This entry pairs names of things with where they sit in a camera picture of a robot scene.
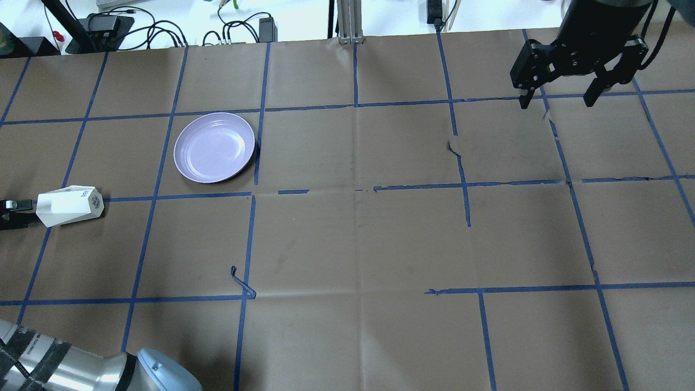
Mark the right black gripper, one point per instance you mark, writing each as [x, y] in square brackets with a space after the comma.
[591, 33]

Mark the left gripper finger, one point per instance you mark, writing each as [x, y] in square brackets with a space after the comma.
[14, 222]
[16, 205]

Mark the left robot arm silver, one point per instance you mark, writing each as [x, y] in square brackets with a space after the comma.
[34, 361]

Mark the lilac plate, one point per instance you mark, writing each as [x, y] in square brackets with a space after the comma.
[214, 147]

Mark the brown paper table cover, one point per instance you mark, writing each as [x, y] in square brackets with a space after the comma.
[402, 223]

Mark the black power brick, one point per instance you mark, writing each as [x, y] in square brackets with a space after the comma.
[267, 31]

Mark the aluminium frame post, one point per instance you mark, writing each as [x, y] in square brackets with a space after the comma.
[349, 18]

